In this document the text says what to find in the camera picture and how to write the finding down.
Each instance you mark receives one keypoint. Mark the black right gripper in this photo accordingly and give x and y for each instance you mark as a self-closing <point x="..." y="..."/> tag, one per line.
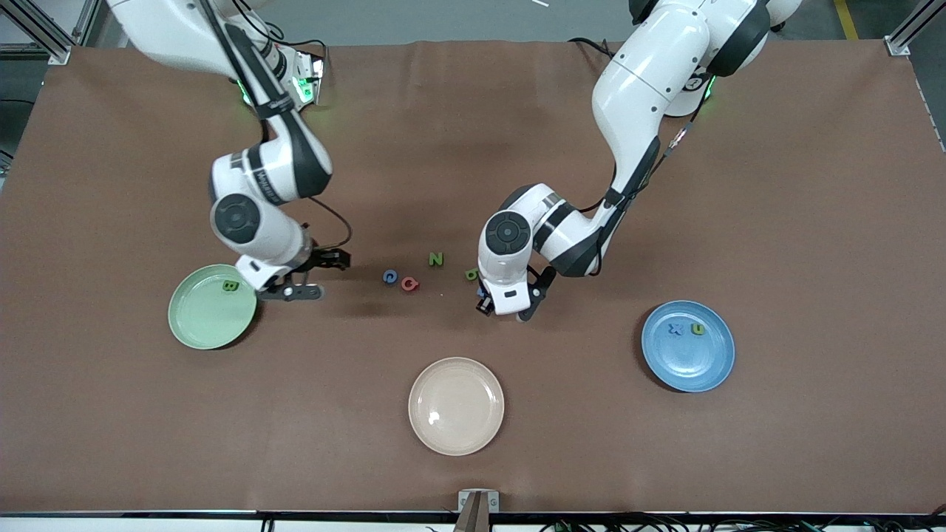
<point x="323" y="258"/>

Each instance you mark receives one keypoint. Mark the green letter p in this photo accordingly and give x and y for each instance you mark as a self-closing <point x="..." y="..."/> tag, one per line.
<point x="467" y="275"/>

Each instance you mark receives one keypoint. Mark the blue letter C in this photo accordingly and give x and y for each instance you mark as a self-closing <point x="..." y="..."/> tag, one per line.
<point x="384" y="277"/>

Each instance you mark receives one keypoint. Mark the green letter N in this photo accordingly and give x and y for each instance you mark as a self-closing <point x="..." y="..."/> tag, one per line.
<point x="436" y="259"/>

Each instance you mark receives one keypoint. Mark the pink letter Q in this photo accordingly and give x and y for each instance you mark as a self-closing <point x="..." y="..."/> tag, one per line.
<point x="403" y="284"/>

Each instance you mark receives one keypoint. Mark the green letter B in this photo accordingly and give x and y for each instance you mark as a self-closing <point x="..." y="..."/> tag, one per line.
<point x="230" y="285"/>

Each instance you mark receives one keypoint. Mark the blue letter x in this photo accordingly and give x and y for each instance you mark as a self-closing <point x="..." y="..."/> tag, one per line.
<point x="674" y="329"/>

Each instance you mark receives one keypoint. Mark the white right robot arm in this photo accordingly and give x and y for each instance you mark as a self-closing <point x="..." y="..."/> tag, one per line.
<point x="259" y="222"/>

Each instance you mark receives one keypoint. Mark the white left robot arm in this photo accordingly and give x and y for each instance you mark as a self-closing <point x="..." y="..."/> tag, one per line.
<point x="643" y="89"/>

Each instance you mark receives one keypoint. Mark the beige plate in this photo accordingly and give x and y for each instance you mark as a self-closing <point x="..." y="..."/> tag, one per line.
<point x="456" y="406"/>

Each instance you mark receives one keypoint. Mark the green plate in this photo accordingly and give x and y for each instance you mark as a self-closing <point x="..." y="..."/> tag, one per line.
<point x="199" y="318"/>

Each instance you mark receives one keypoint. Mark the blue plate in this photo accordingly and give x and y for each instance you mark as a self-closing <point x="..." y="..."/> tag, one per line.
<point x="695" y="369"/>

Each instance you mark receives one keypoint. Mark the brown table mat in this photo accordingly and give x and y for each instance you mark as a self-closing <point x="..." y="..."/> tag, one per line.
<point x="813" y="443"/>

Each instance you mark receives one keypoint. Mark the silver metal mounting bracket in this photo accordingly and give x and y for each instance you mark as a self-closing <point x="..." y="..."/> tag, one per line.
<point x="464" y="499"/>

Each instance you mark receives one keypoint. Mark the brown camera post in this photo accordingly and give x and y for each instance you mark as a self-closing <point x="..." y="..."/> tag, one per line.
<point x="474" y="521"/>

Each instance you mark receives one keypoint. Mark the aluminium frame profile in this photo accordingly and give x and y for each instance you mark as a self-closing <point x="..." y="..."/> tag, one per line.
<point x="900" y="47"/>
<point x="59" y="55"/>

